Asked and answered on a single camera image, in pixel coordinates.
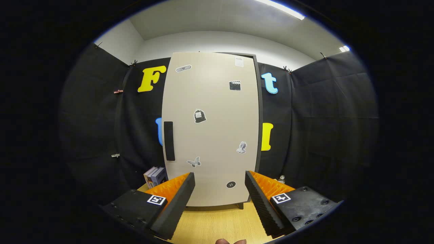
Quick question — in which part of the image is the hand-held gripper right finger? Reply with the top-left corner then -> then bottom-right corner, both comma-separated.
244,170 -> 343,238

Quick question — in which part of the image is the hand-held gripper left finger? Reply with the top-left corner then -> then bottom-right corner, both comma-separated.
101,172 -> 196,240

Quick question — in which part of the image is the black door handle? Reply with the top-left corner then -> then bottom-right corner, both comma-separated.
163,121 -> 176,161

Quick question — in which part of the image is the dark grey shoe cabinet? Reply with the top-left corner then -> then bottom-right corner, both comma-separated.
214,52 -> 264,210

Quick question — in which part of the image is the blue book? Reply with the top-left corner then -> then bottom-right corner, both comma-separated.
151,167 -> 168,187

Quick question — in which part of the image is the beige book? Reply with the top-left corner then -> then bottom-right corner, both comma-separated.
143,166 -> 158,189

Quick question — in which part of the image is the black backdrop cloth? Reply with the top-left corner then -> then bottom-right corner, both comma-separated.
59,42 -> 379,207

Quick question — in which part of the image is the long ceiling light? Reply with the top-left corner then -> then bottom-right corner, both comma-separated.
254,0 -> 305,21

